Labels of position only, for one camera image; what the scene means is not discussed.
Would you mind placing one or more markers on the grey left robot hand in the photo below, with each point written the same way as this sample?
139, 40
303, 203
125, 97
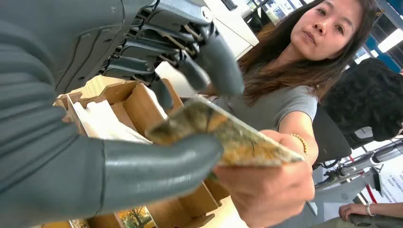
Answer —
78, 31

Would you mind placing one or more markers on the patterned ID card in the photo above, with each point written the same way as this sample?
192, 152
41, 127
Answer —
239, 141

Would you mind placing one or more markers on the black office chair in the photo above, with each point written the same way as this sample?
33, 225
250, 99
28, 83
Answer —
327, 138

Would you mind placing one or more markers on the white card stack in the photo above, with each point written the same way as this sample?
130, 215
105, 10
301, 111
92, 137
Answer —
104, 122

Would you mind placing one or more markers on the white printed sign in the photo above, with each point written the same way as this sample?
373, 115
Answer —
393, 182

